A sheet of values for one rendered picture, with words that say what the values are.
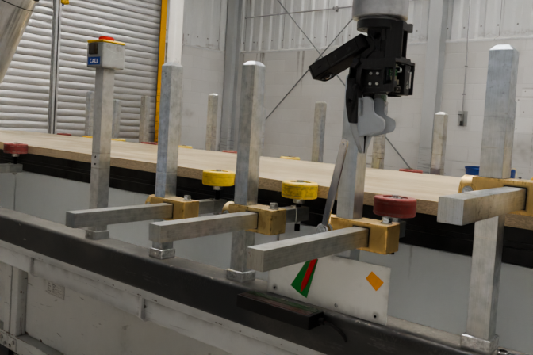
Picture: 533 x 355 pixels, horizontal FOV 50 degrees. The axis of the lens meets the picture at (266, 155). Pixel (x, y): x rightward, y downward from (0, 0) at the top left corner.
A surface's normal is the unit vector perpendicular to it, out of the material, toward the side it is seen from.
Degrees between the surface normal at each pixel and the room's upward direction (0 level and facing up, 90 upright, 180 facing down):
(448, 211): 90
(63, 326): 89
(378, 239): 90
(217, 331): 90
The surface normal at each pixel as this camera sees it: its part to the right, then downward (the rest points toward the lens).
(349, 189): -0.62, 0.00
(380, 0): -0.18, 0.03
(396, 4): 0.36, 0.07
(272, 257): 0.78, 0.08
